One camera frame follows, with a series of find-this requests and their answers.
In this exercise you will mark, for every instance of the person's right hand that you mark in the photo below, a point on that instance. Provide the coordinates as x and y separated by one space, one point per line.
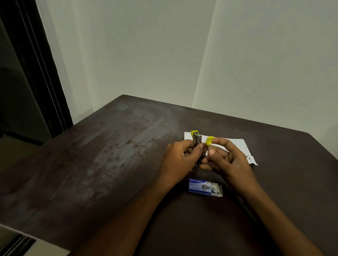
233 165

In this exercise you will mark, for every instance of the person's left hand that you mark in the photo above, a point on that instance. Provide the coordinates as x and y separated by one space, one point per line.
176 163

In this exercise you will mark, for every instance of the person's right middle finger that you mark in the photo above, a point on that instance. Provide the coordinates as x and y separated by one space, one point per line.
217 150

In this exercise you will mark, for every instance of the person's left thumb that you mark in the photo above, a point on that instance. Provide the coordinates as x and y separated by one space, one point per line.
195 151

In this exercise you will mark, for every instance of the person's right thumb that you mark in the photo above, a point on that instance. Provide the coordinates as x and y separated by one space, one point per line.
216 158

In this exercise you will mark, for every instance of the yellow metal stapler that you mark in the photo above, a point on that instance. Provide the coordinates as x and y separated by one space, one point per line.
198 142

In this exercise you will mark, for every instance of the person's right forearm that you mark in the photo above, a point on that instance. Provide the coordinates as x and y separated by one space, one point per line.
280 224

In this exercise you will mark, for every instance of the person's left forearm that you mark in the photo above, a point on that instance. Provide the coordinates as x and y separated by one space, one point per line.
124 222

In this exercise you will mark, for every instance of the white paper sheet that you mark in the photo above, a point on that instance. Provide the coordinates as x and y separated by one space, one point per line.
239 147

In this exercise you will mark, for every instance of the blue staple box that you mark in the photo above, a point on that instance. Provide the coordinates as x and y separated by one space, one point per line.
204 186

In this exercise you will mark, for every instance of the white slatted appliance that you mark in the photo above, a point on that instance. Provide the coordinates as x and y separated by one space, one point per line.
23 244

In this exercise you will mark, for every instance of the dark door frame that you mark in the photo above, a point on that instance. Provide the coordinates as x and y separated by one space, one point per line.
37 68

